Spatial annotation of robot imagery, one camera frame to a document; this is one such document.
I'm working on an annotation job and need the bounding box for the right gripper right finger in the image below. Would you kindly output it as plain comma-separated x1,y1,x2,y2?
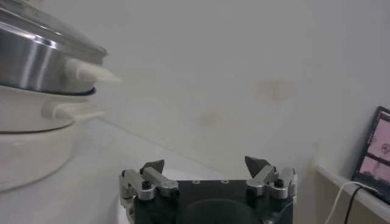
244,156,298,203

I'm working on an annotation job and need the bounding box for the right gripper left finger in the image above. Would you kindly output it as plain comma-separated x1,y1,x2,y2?
118,159,180,201

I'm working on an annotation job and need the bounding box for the round glass pot lid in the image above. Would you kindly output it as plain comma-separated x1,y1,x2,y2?
0,0,109,58

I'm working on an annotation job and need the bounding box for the stainless steel steamer basket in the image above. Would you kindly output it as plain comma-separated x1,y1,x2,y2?
0,21,122,96

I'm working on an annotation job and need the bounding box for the white round plate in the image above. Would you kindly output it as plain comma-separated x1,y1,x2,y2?
117,169,220,224

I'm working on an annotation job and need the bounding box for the black laptop with pink screen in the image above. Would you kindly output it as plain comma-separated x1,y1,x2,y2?
352,105,390,205

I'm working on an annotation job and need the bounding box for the cream electric cooker base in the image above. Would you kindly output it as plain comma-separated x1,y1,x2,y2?
0,85,106,192

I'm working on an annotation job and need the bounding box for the white laptop cable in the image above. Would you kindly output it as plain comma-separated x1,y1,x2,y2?
324,181,380,224

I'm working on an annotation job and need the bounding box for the black laptop power cable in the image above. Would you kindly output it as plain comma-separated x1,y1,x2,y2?
344,186,365,224

